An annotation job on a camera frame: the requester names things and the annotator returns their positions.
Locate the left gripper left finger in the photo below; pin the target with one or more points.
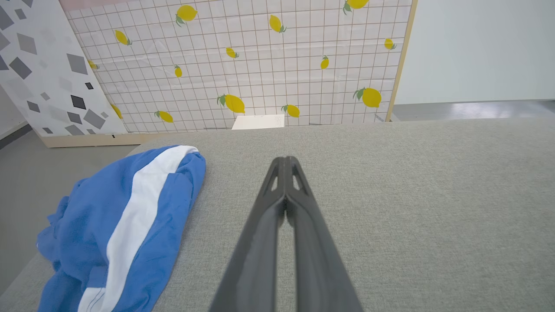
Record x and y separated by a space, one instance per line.
256 255

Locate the grey fabric sofa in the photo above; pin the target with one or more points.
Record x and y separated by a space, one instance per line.
412 216

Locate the grey terrazzo pattern panel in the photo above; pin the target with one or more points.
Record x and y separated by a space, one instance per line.
47 65

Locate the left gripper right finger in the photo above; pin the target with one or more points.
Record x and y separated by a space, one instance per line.
316 260

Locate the white box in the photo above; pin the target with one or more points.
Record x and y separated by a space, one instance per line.
259 122

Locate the blue shorts with white stripe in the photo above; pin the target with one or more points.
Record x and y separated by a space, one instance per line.
91 216

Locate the lemon print grid panel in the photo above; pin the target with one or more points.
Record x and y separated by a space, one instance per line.
282 78

